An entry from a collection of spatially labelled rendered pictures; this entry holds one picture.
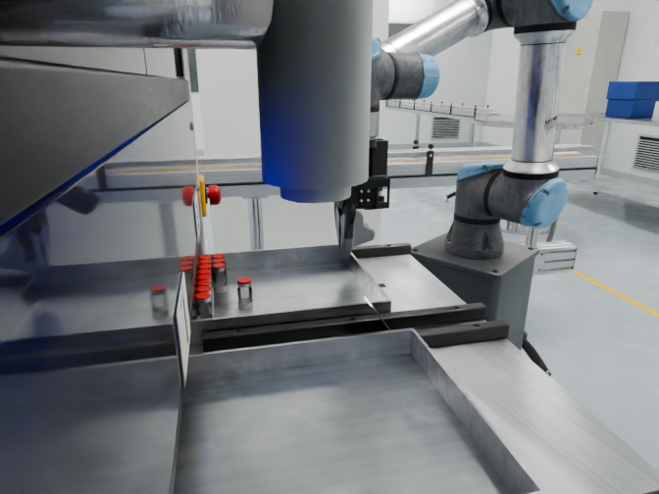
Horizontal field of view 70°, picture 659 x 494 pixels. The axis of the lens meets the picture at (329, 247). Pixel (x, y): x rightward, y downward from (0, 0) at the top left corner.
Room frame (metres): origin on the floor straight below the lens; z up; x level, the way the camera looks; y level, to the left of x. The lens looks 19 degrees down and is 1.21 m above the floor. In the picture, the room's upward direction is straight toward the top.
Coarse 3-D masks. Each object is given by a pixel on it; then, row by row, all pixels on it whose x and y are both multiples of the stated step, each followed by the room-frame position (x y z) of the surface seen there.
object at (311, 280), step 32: (256, 256) 0.82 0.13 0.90; (288, 256) 0.83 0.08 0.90; (320, 256) 0.84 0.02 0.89; (352, 256) 0.79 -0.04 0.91; (256, 288) 0.72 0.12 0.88; (288, 288) 0.72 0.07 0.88; (320, 288) 0.72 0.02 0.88; (352, 288) 0.72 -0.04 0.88; (224, 320) 0.55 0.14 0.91; (256, 320) 0.56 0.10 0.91; (288, 320) 0.57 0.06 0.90; (320, 320) 0.58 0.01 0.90
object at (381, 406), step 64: (192, 384) 0.45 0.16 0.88; (256, 384) 0.45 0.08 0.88; (320, 384) 0.45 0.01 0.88; (384, 384) 0.45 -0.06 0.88; (448, 384) 0.42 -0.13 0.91; (192, 448) 0.36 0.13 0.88; (256, 448) 0.36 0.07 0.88; (320, 448) 0.36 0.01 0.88; (384, 448) 0.36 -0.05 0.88; (448, 448) 0.36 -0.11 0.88
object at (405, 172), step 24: (432, 144) 1.71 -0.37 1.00; (576, 144) 1.96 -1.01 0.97; (216, 168) 1.62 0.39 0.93; (240, 168) 1.62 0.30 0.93; (408, 168) 1.70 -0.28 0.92; (432, 168) 1.72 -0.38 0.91; (456, 168) 1.74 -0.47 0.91; (576, 168) 1.86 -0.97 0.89; (240, 192) 1.57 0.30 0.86; (264, 192) 1.58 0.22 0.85
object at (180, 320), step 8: (184, 280) 0.38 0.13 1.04; (184, 288) 0.37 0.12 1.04; (184, 296) 0.36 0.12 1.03; (184, 304) 0.36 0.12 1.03; (184, 320) 0.34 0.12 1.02; (184, 328) 0.34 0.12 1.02; (184, 336) 0.33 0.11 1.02; (184, 344) 0.32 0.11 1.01; (184, 352) 0.32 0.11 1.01; (184, 360) 0.31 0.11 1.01; (184, 368) 0.31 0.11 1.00; (184, 376) 0.30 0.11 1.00; (184, 384) 0.30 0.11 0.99
